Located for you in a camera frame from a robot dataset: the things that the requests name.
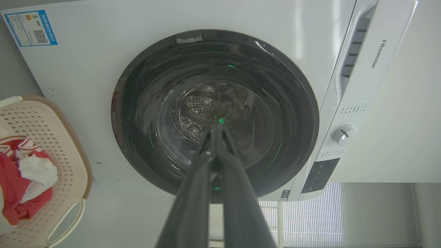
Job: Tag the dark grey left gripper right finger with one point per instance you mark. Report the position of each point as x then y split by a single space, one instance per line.
241 206

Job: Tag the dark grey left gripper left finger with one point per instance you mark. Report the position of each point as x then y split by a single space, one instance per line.
193 203

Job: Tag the beige perforated laundry basket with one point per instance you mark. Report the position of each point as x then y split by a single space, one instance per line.
65 148

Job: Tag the white window blind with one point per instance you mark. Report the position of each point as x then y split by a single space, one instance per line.
344 213

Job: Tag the dark round washing machine door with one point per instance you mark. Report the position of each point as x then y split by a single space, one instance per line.
213 82

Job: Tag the white washing machine dial knob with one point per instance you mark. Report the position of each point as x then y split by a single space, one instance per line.
343 134

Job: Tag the white Hisense washing machine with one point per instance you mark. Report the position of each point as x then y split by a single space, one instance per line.
86 86

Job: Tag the red and white garment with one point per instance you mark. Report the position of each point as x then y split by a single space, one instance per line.
24 179

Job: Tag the blue energy label sticker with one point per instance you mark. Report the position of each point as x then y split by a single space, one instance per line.
31 27

